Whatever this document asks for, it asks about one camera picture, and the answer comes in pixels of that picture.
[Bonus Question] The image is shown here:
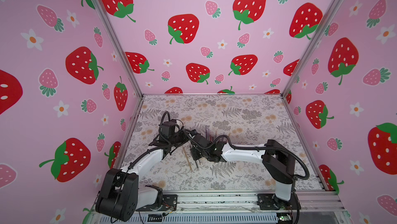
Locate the right aluminium corner post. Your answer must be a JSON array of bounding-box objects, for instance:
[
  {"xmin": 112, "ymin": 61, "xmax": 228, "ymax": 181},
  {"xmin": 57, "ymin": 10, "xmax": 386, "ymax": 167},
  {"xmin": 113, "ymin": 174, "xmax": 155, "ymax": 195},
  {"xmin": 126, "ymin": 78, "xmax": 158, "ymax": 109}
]
[{"xmin": 281, "ymin": 0, "xmax": 344, "ymax": 100}]

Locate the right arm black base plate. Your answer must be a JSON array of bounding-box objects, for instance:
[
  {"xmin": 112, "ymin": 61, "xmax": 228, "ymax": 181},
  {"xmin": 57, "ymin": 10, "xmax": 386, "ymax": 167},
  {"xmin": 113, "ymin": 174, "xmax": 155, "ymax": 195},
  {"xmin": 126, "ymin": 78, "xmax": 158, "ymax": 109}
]
[{"xmin": 257, "ymin": 192, "xmax": 301, "ymax": 211}]

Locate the left aluminium corner post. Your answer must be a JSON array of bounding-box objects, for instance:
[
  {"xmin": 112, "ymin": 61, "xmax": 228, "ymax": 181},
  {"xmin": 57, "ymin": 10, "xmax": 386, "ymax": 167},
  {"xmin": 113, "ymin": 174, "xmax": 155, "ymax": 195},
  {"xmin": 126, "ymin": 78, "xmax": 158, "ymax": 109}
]
[{"xmin": 91, "ymin": 0, "xmax": 142, "ymax": 98}]

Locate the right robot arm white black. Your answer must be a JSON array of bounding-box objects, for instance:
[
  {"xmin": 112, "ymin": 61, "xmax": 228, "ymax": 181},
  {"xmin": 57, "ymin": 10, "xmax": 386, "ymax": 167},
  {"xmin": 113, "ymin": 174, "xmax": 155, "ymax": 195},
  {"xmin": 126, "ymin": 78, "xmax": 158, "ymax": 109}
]
[{"xmin": 185, "ymin": 131, "xmax": 310, "ymax": 202}]

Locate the yellow pencil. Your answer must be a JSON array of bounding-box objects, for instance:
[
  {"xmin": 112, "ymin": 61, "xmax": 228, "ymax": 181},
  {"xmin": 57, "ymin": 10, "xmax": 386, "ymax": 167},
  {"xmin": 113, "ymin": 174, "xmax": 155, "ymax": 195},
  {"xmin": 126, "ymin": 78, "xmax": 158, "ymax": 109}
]
[{"xmin": 182, "ymin": 147, "xmax": 193, "ymax": 172}]

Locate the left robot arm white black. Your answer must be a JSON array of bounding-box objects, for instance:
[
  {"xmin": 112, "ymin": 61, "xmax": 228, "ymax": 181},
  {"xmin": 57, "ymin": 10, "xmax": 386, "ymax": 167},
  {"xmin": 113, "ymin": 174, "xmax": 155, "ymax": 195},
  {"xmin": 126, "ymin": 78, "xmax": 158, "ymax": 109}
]
[{"xmin": 95, "ymin": 111, "xmax": 188, "ymax": 222}]

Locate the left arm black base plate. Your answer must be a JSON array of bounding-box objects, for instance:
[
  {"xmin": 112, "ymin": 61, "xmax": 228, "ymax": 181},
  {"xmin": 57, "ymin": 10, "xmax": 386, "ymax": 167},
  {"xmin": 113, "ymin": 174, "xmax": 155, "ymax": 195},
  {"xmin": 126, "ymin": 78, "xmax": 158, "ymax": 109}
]
[{"xmin": 136, "ymin": 195, "xmax": 178, "ymax": 212}]

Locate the aluminium frame rail base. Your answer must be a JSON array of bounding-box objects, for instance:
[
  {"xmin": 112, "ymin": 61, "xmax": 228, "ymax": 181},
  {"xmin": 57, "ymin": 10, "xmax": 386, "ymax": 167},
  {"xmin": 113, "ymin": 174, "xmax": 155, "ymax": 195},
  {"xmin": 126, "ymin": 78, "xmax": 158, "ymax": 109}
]
[{"xmin": 126, "ymin": 190, "xmax": 353, "ymax": 224}]

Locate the aluminium corner post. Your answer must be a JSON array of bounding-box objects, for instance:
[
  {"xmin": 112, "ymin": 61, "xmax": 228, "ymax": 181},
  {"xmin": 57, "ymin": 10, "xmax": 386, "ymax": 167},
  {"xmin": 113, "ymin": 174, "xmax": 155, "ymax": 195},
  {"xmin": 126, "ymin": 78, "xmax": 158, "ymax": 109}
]
[
  {"xmin": 281, "ymin": 0, "xmax": 344, "ymax": 100},
  {"xmin": 91, "ymin": 0, "xmax": 142, "ymax": 98}
]

